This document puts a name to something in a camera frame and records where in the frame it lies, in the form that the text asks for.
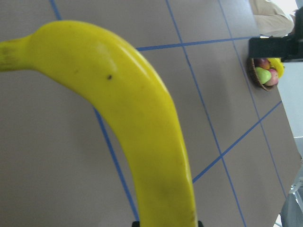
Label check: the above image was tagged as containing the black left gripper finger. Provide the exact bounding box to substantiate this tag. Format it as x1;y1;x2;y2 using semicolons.
249;28;303;62

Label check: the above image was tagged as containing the yellow banana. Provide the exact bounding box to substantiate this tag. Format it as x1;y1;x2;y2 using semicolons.
268;58;285;78
0;20;198;227

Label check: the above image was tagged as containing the wicker fruit basket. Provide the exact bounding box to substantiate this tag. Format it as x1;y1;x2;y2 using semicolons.
246;58;277;91

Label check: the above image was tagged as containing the person in beige shirt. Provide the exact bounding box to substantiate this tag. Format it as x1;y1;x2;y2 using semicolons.
249;0;295;37

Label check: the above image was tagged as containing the red apple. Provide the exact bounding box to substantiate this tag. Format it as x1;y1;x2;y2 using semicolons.
264;69;279;86

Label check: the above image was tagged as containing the green pear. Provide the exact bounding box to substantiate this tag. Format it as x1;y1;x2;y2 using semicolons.
255;67;271;84

